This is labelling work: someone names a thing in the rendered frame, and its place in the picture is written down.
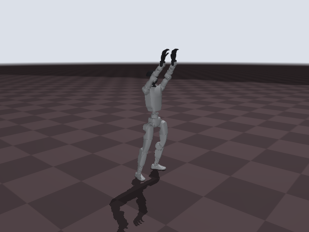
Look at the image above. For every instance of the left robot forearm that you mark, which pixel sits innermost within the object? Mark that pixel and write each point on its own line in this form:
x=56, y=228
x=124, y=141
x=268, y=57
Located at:
x=171, y=68

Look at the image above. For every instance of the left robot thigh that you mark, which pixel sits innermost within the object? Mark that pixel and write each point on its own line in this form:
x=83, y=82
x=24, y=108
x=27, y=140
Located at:
x=163, y=134

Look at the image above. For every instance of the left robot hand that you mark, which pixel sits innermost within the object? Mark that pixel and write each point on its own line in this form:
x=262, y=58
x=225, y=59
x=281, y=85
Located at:
x=173, y=56

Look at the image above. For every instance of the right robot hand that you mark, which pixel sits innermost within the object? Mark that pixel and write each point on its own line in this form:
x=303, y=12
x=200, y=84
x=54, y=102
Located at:
x=164, y=54

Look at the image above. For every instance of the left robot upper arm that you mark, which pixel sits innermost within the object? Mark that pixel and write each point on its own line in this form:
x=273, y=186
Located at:
x=165, y=81

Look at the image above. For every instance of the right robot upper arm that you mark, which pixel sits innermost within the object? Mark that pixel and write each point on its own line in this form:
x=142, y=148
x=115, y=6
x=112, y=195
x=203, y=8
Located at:
x=148, y=85

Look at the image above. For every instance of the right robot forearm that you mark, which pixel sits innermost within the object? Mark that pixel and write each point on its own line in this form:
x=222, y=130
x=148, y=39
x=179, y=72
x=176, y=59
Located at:
x=158, y=70

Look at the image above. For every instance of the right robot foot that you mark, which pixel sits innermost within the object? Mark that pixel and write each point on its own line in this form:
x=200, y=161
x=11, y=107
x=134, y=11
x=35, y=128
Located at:
x=139, y=176

